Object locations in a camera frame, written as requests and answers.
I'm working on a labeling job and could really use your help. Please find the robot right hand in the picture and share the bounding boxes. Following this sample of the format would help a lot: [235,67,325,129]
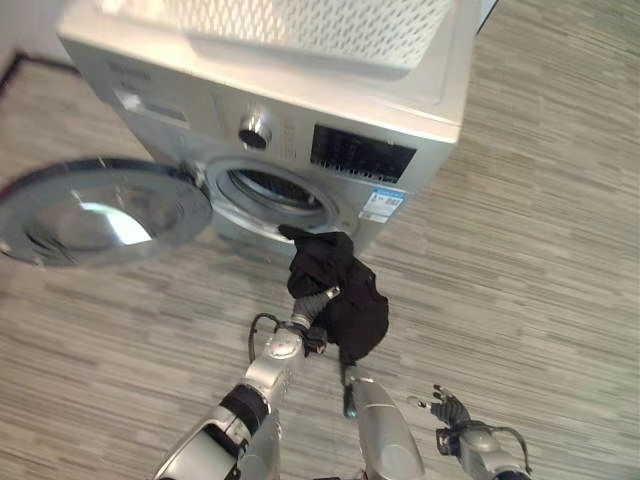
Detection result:
[408,383,472,429]

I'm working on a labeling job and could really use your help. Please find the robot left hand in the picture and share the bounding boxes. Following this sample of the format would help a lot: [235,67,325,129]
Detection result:
[291,285,343,327]

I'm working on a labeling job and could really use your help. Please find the black garment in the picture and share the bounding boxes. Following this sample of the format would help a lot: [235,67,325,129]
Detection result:
[278,224,391,419]

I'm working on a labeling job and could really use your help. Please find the round chrome washer door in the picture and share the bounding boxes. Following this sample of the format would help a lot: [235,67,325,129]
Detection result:
[0,157,215,270]

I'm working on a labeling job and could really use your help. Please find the white perforated laundry basket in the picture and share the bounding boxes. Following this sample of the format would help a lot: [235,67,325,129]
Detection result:
[64,0,454,81]

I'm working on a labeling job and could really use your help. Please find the washer drum opening gasket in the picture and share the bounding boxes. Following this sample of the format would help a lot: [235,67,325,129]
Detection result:
[203,155,345,244]

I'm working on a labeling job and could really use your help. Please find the black washer display panel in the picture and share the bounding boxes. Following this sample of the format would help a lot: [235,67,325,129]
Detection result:
[309,123,418,185]

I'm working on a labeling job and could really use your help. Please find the chrome washer dial knob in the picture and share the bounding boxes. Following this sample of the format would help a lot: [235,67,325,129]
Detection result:
[237,103,274,150]

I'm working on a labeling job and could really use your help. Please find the washer detergent drawer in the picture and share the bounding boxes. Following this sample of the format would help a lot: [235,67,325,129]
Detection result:
[106,59,195,127]

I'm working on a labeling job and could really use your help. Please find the blue white energy label sticker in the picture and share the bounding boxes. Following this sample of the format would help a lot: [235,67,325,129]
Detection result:
[358,186,408,226]

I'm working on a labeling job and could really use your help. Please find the silver front-load washing machine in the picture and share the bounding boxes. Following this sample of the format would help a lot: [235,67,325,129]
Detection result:
[57,0,474,262]

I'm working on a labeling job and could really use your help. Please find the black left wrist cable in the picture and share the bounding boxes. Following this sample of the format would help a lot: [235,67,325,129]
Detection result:
[247,312,284,362]

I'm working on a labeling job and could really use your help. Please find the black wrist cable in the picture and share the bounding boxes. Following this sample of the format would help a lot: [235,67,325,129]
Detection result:
[247,312,284,362]
[492,424,532,474]

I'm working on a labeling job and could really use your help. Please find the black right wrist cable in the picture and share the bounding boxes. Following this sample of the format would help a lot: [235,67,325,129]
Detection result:
[492,424,532,474]

